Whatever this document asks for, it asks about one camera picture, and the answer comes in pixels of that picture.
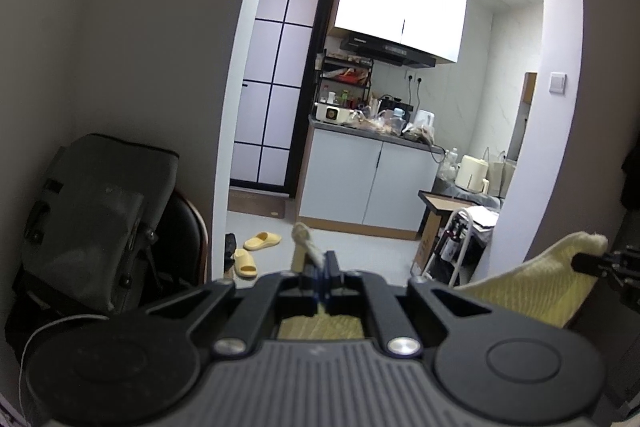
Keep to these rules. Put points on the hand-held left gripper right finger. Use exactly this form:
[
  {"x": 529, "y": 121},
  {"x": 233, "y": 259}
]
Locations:
[{"x": 327, "y": 287}]

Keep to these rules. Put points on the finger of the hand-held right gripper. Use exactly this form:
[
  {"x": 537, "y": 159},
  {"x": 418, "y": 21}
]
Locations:
[{"x": 590, "y": 262}]

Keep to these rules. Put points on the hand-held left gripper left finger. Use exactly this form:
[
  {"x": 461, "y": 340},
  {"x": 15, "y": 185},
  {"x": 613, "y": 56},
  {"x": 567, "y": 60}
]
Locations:
[{"x": 314, "y": 288}]

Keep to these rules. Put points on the yellow towel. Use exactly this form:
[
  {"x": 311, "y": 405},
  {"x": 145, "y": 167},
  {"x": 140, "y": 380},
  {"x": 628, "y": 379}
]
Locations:
[{"x": 540, "y": 292}]

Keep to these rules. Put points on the yellow slipper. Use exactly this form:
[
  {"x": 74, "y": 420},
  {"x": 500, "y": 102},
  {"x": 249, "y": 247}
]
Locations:
[
  {"x": 262, "y": 240},
  {"x": 244, "y": 263}
]

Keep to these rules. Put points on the black shoe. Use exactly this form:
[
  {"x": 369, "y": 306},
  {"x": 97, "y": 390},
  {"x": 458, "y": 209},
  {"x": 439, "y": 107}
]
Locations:
[{"x": 230, "y": 249}]

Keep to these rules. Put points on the dark hanging clothing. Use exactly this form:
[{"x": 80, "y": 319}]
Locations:
[{"x": 631, "y": 177}]

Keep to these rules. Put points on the brown doormat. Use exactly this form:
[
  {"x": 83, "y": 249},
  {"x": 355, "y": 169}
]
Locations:
[{"x": 257, "y": 204}]

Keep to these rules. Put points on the cardboard box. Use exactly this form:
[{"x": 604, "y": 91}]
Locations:
[{"x": 430, "y": 237}]

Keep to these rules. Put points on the white kitchen base cabinet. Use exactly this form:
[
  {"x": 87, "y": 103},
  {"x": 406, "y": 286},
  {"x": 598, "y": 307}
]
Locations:
[{"x": 365, "y": 177}]

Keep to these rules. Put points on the white paper bag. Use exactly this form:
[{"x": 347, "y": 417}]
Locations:
[{"x": 501, "y": 177}]

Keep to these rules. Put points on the white trolley cart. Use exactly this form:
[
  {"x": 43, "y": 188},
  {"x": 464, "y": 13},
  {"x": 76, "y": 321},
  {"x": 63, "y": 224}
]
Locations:
[{"x": 462, "y": 232}]

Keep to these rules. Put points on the black chair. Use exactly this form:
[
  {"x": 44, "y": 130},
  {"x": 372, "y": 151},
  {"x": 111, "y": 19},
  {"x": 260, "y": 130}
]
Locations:
[{"x": 186, "y": 247}]

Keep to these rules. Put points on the cream countertop appliance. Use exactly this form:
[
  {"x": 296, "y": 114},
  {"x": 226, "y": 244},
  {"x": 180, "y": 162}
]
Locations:
[{"x": 471, "y": 174}]

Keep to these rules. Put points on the white rice cooker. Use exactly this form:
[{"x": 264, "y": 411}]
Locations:
[{"x": 331, "y": 113}]

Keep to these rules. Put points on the white electric kettle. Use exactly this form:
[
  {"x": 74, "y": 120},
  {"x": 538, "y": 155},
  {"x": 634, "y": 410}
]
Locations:
[{"x": 426, "y": 119}]

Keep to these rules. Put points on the black coffee machine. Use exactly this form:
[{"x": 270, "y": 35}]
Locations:
[{"x": 395, "y": 104}]

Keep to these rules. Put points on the black framed glass door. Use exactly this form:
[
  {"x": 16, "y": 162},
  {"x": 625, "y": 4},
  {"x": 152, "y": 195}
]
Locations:
[{"x": 280, "y": 82}]

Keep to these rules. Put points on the black storage rack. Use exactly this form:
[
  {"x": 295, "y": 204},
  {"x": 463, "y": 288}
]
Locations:
[{"x": 345, "y": 74}]

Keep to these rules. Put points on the grey backpack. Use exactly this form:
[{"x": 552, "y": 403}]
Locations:
[{"x": 100, "y": 207}]

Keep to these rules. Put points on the black range hood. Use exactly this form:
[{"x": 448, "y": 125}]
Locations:
[{"x": 387, "y": 52}]

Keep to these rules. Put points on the white wall switch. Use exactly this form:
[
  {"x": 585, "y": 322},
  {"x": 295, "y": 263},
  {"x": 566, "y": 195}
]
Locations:
[{"x": 557, "y": 82}]

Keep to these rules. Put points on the white wall outlet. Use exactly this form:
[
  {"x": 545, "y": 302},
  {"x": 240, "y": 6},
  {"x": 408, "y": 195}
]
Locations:
[{"x": 413, "y": 77}]

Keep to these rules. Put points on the white wall cabinet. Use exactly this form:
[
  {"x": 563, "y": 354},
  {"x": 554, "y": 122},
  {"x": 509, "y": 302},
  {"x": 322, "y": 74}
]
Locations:
[{"x": 400, "y": 2}]

